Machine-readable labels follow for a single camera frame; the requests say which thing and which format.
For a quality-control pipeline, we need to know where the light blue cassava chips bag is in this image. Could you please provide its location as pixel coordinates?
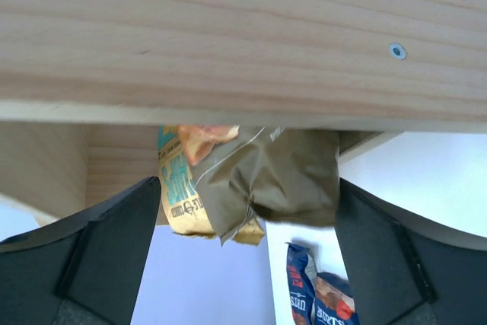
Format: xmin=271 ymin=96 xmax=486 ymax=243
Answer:
xmin=177 ymin=125 xmax=339 ymax=243

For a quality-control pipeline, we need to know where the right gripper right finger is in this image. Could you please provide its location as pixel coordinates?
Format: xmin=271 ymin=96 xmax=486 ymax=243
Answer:
xmin=336 ymin=180 xmax=486 ymax=324

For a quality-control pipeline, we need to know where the blue Burts bag centre left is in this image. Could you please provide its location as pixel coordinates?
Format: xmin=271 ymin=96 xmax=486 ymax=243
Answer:
xmin=314 ymin=272 xmax=360 ymax=325

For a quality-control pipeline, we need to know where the blue Burts bag far left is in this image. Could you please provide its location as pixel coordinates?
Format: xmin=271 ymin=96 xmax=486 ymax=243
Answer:
xmin=286 ymin=243 xmax=317 ymax=325

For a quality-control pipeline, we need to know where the yellow kettle chips bag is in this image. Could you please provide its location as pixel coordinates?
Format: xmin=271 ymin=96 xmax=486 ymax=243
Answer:
xmin=158 ymin=123 xmax=266 ymax=248

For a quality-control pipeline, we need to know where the blue burts bag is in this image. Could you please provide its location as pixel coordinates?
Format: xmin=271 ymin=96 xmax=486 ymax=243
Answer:
xmin=286 ymin=243 xmax=317 ymax=325
xmin=314 ymin=272 xmax=360 ymax=325

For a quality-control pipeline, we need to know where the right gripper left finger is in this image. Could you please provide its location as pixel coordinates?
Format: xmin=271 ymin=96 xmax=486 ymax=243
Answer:
xmin=1 ymin=177 xmax=161 ymax=324

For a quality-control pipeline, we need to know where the wooden two-tier shelf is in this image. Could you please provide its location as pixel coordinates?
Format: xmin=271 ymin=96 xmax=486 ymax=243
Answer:
xmin=1 ymin=0 xmax=486 ymax=223

